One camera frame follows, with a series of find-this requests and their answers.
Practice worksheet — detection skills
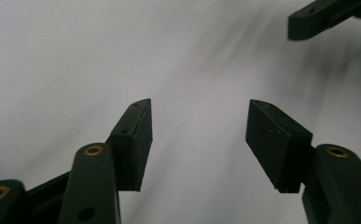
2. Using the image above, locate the white paper sheet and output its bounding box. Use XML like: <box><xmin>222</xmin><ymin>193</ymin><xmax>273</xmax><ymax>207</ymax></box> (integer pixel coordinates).
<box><xmin>0</xmin><ymin>0</ymin><xmax>361</xmax><ymax>224</ymax></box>

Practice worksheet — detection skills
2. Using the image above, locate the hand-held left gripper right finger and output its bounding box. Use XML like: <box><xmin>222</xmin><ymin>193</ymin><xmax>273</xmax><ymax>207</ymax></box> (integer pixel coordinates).
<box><xmin>245</xmin><ymin>99</ymin><xmax>313</xmax><ymax>194</ymax></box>

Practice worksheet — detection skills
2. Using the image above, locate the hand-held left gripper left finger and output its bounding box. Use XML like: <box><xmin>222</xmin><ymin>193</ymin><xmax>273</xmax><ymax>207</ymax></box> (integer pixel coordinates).
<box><xmin>106</xmin><ymin>98</ymin><xmax>154</xmax><ymax>192</ymax></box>

